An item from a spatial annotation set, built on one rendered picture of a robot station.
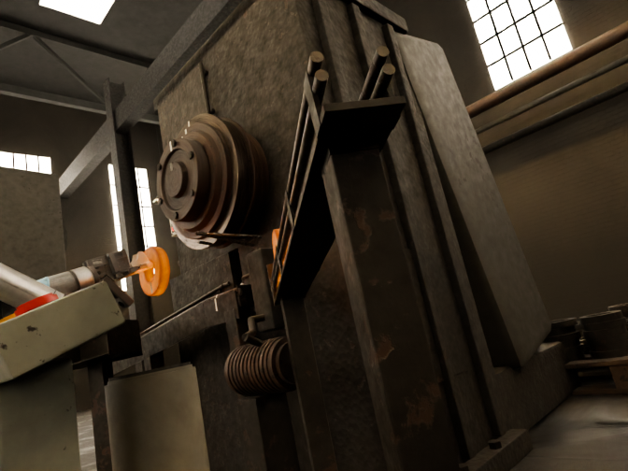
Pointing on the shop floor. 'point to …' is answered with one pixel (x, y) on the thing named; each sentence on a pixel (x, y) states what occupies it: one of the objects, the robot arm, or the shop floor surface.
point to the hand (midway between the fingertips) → (153, 265)
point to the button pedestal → (48, 378)
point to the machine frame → (257, 58)
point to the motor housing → (264, 403)
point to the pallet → (596, 348)
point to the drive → (489, 247)
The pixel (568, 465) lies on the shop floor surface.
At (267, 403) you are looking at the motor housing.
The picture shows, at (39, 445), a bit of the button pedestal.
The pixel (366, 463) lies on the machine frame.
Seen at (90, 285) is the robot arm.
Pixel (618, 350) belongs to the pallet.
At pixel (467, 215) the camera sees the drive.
